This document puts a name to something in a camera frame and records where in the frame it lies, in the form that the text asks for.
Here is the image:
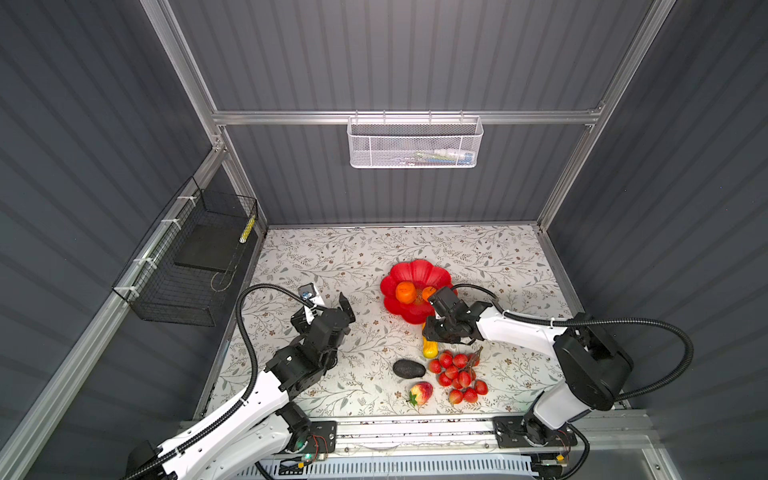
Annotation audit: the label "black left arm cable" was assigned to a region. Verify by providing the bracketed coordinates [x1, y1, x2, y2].
[122, 283, 313, 480]

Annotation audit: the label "black foam pad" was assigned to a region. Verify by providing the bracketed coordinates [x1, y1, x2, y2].
[174, 224, 244, 273]

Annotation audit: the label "red yellow fake peach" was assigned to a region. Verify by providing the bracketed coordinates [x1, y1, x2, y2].
[408, 382, 434, 407]

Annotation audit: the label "white wire mesh basket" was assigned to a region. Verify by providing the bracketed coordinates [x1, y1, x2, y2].
[346, 115, 484, 169]

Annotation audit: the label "dark fake avocado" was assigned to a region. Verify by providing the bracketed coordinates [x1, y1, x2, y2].
[392, 359, 426, 379]

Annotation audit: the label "black wire mesh basket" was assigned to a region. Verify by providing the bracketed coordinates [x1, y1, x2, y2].
[113, 180, 259, 327]

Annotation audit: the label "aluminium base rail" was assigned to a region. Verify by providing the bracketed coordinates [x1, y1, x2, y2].
[158, 410, 679, 480]

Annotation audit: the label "yellow marker pen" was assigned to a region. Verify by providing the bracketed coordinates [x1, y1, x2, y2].
[238, 215, 256, 244]

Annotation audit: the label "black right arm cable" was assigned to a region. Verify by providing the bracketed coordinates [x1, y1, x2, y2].
[452, 283, 695, 403]

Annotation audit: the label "red flower-shaped fruit bowl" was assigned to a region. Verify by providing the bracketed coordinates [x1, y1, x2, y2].
[380, 259, 453, 325]

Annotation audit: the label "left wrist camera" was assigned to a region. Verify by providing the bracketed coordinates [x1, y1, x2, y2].
[298, 283, 325, 308]

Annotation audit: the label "red fake cherry tomato bunch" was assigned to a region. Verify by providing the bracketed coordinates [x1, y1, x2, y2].
[427, 347, 489, 406]

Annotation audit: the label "markers in white basket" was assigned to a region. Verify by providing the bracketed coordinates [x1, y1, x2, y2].
[392, 148, 476, 168]

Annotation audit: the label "orange fake fruit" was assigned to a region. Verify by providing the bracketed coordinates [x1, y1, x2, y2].
[395, 281, 419, 305]

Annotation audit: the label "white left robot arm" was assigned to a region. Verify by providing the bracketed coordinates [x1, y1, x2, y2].
[125, 297, 355, 479]

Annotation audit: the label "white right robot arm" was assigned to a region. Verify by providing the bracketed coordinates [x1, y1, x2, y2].
[326, 304, 563, 417]

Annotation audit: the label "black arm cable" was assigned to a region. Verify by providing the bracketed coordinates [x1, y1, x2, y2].
[452, 283, 695, 403]
[122, 283, 313, 480]

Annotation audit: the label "yellow fake squash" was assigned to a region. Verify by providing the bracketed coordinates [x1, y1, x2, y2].
[422, 337, 439, 360]

